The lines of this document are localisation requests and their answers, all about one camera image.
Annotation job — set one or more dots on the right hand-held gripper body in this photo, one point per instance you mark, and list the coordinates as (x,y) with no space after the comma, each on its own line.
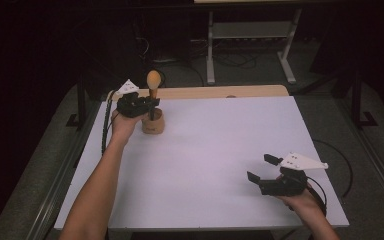
(285,185)

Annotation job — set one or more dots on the person's right hand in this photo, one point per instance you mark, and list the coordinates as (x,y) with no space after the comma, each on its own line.
(300,201)

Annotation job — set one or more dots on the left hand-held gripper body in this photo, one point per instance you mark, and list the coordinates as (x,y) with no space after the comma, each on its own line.
(131,105)

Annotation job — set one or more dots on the person's left hand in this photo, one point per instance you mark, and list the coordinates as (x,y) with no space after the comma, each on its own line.
(125,125)

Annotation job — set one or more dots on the black stand leg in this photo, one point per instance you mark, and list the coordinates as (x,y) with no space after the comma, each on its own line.
(357,103)
(81,106)

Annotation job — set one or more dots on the aluminium rail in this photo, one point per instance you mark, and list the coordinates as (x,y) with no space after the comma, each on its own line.
(380,173)
(58,173)

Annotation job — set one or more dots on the white board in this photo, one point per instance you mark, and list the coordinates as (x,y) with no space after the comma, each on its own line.
(220,146)

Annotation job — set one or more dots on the light wooden table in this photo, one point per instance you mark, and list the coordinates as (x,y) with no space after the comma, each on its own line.
(213,91)

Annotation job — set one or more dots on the white metal frame stand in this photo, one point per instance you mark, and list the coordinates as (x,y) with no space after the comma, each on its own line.
(251,30)

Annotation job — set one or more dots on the wooden brush holder cup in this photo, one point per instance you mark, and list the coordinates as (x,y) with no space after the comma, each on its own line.
(155,125)

